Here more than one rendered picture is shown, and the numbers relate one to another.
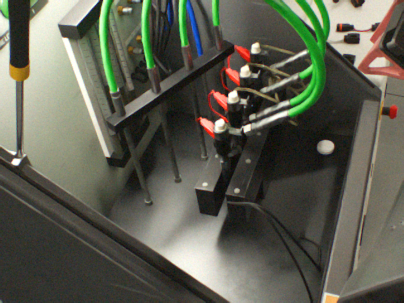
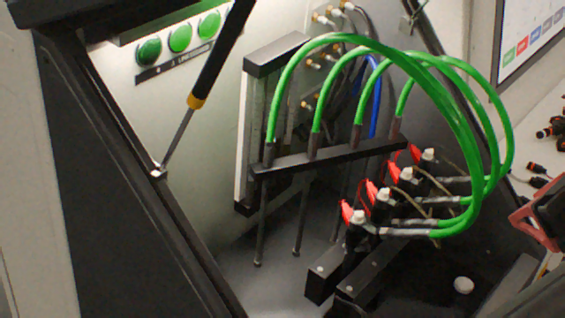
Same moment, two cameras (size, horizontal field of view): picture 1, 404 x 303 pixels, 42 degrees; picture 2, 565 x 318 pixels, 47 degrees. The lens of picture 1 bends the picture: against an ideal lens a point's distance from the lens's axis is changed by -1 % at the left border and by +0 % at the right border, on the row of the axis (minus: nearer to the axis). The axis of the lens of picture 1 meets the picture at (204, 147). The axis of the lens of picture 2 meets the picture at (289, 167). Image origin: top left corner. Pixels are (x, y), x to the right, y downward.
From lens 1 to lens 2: 16 cm
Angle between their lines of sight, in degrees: 8
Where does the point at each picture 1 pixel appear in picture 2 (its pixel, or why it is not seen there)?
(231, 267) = not seen: outside the picture
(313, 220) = not seen: outside the picture
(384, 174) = not seen: outside the picture
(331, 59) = (504, 196)
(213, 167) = (335, 255)
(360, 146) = (498, 299)
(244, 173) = (364, 275)
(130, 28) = (312, 83)
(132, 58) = (301, 113)
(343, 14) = (541, 154)
